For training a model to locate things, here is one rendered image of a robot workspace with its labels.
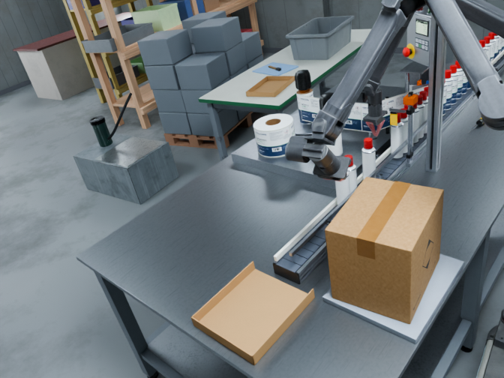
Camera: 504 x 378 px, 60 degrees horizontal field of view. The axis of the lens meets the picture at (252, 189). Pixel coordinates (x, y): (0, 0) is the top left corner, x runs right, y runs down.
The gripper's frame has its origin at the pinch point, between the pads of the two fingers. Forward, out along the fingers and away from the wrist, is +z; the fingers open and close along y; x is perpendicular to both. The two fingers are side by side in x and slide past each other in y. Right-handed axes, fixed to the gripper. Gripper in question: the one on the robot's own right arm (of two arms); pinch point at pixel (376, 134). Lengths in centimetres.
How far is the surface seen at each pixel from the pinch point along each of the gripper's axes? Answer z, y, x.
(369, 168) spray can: 5.0, 19.6, 7.0
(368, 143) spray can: -5.6, 18.9, 6.7
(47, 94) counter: 92, -131, -655
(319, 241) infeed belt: 14, 58, 7
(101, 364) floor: 103, 115, -106
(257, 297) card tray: 19, 88, 2
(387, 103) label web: -2.6, -26.8, -7.6
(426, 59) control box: -29.9, -9.5, 16.9
